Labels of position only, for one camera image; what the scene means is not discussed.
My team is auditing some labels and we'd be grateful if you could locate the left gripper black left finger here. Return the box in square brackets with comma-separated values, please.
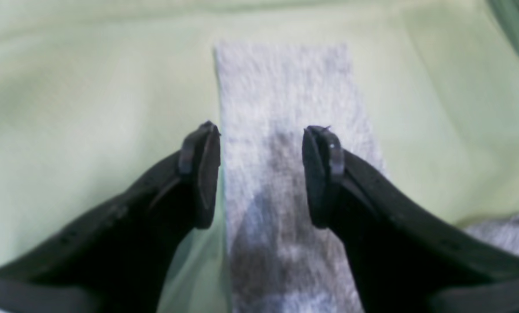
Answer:
[0, 121, 220, 313]

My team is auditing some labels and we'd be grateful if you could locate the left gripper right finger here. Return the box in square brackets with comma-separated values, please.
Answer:
[302, 126, 519, 313]

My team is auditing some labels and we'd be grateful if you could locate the grey heathered T-shirt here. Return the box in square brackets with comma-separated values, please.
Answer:
[215, 42, 519, 313]

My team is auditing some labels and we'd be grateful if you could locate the green table cloth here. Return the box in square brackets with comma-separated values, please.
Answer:
[0, 0, 519, 313]

